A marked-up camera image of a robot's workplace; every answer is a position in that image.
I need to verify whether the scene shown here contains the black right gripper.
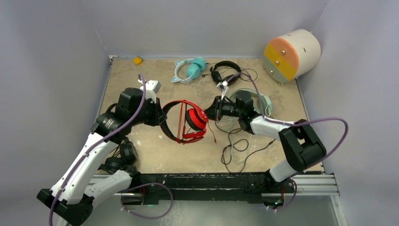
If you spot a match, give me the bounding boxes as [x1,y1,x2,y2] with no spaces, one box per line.
[199,96,243,121]

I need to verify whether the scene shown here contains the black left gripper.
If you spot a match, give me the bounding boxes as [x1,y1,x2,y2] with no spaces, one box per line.
[130,97,167,127]

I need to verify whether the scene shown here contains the mint green headphones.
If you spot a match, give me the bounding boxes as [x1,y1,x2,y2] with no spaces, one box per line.
[215,87,275,166]

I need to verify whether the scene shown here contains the red headphones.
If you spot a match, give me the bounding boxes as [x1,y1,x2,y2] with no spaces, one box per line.
[160,100,209,145]

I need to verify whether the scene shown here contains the small black headphones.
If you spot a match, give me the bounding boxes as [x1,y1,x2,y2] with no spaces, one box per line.
[201,60,258,85]

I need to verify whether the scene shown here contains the black blue gaming headphones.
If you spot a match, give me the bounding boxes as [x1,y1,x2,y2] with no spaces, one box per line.
[98,137,138,174]

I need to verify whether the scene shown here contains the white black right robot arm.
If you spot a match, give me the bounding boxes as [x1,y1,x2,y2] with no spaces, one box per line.
[204,91,327,192]

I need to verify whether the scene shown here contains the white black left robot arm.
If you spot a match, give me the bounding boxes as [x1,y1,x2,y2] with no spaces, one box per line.
[37,87,166,226]

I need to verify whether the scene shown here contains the teal cat ear headphones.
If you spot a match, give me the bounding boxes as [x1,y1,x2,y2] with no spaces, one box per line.
[171,57,207,84]

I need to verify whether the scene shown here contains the small yellow block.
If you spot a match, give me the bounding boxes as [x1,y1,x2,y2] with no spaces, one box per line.
[132,56,144,65]

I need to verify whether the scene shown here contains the round pastel drawer box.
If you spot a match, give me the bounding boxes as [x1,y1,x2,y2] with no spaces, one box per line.
[263,29,321,84]

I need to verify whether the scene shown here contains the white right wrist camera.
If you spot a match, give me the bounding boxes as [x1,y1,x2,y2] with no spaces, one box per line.
[216,81,229,100]

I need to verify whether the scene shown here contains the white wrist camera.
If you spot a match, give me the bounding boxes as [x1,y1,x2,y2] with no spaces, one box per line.
[216,81,229,100]
[138,80,161,104]

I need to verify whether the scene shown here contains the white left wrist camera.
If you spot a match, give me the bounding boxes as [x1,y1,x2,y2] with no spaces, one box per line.
[138,80,161,104]

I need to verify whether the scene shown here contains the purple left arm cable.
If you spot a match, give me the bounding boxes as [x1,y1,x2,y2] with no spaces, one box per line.
[48,73,147,226]

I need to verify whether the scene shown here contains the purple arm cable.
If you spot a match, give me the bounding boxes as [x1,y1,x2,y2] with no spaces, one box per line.
[48,73,147,226]
[224,73,349,178]

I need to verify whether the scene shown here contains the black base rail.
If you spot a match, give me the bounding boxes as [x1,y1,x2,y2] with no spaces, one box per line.
[125,172,295,206]

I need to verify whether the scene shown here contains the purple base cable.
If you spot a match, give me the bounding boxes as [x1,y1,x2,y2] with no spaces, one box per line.
[120,182,174,219]

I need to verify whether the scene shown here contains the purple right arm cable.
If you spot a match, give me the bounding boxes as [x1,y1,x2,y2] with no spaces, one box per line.
[224,73,349,178]

